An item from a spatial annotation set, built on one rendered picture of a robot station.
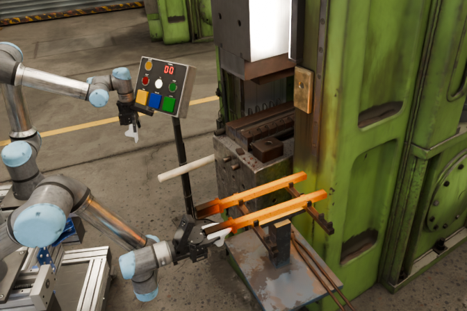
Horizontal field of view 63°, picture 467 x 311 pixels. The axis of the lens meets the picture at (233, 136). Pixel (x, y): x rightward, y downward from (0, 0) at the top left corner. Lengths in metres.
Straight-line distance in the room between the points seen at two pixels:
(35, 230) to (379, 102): 1.31
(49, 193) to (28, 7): 8.42
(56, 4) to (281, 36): 8.12
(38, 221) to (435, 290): 2.09
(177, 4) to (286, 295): 5.50
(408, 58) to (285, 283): 0.98
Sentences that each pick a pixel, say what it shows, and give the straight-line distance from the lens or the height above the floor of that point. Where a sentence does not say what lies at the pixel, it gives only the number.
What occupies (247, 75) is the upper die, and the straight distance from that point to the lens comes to 1.62.
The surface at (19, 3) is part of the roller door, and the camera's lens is 9.49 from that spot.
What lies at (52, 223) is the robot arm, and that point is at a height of 1.21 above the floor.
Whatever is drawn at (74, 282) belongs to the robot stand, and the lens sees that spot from 2.37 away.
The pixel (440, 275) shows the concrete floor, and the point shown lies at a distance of 2.65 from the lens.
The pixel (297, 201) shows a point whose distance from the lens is 1.39.
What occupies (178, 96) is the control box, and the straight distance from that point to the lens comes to 2.05.
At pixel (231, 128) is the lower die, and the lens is 1.85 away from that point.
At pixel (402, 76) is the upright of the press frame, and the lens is 1.71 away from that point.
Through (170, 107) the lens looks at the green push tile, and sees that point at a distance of 2.07.
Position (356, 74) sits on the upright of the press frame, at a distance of 1.42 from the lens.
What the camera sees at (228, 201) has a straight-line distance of 1.39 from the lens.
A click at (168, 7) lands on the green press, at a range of 6.46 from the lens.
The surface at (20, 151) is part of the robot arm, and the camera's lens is 1.89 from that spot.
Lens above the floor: 1.90
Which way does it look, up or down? 31 degrees down
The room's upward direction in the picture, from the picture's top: 4 degrees counter-clockwise
